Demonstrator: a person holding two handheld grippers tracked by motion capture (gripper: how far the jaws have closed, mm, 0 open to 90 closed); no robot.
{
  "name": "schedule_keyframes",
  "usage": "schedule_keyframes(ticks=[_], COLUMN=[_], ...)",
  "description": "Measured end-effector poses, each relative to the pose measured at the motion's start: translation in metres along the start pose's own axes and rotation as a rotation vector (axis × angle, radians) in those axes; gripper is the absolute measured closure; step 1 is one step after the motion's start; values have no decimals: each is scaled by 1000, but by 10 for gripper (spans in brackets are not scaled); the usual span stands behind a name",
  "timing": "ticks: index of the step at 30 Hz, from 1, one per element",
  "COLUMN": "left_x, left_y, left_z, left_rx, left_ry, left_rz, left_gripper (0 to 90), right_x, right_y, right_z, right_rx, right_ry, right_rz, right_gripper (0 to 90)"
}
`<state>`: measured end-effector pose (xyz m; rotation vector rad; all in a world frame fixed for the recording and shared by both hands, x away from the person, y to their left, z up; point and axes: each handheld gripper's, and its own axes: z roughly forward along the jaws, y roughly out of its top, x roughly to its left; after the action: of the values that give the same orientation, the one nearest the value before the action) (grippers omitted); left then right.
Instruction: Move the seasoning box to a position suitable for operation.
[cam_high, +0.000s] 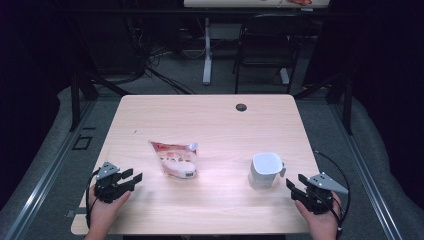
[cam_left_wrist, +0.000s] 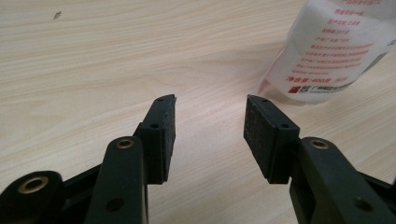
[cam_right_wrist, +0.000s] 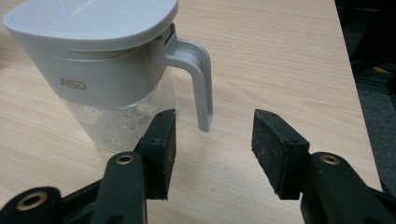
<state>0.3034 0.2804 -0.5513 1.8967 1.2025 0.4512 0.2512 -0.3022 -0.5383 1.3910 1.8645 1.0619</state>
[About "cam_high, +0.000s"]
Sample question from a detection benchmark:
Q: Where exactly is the red and white refill pouch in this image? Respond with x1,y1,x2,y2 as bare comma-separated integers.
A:
148,140,200,181

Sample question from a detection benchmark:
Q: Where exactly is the aluminium floor rail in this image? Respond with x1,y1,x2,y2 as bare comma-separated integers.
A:
329,103,405,240
2,99,98,240

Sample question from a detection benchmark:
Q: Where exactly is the white desk leg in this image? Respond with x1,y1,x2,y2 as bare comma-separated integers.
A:
202,17,214,86

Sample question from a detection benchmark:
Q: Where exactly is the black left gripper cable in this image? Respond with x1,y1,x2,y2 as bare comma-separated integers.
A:
84,168,101,230

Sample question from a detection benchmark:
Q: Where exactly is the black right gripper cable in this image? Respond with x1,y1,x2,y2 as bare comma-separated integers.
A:
312,149,352,233

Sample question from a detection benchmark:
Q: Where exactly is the white lidded clear jar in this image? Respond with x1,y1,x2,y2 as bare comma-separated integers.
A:
247,151,287,191

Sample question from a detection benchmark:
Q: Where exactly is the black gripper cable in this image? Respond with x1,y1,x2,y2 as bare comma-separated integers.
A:
84,168,101,230
312,149,352,233

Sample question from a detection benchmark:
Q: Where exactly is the short white desk foot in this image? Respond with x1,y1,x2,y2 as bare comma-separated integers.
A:
279,67,291,86

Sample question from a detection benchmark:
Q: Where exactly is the black metal stand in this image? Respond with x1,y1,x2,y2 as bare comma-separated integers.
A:
67,64,132,133
293,70,355,136

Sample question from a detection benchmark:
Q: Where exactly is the black chair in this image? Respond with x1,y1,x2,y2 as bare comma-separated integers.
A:
232,13,315,95

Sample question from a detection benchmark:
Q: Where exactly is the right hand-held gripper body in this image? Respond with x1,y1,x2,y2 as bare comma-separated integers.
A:
304,172,350,215

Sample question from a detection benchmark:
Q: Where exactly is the person's left hand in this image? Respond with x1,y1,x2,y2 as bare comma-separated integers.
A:
86,185,132,233

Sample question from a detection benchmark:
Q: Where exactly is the person's right hand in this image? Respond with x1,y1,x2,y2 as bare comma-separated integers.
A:
294,192,342,240

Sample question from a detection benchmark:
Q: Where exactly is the tangle of floor cables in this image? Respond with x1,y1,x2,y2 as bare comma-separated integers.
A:
125,16,198,96

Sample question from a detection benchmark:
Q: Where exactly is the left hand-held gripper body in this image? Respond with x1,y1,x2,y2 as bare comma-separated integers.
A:
94,162,130,204

